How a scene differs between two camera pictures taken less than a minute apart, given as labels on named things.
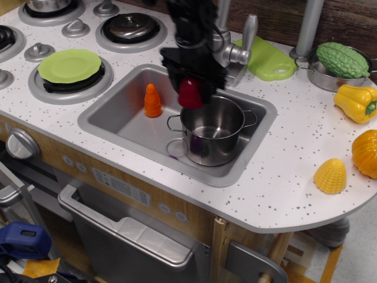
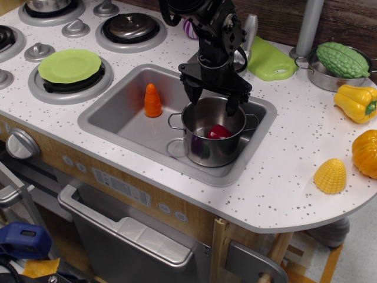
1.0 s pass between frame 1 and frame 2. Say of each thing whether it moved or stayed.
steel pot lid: stayed
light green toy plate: stayed
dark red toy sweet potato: moved
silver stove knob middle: stayed
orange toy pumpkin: stayed
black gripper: moved
